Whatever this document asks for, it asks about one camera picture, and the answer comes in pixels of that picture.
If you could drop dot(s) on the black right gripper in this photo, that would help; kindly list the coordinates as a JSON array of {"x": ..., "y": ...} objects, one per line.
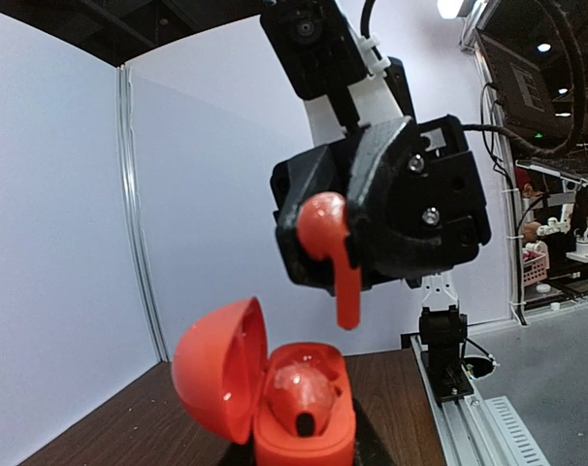
[{"x": 414, "y": 200}]

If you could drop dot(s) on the red earbud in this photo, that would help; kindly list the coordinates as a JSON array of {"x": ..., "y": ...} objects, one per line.
[
  {"x": 301, "y": 399},
  {"x": 322, "y": 232}
]

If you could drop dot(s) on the red round earbud charging case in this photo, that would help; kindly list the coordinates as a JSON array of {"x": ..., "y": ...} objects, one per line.
[{"x": 221, "y": 368}]

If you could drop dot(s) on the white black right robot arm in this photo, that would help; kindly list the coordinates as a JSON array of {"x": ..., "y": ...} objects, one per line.
[{"x": 439, "y": 286}]

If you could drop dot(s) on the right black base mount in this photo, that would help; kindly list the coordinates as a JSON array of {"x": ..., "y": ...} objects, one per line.
[{"x": 444, "y": 333}]

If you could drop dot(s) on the right aluminium frame post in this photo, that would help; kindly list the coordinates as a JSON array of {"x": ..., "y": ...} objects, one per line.
[{"x": 126, "y": 150}]

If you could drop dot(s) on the aluminium front rail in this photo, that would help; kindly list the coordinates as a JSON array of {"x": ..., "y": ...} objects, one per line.
[{"x": 533, "y": 408}]

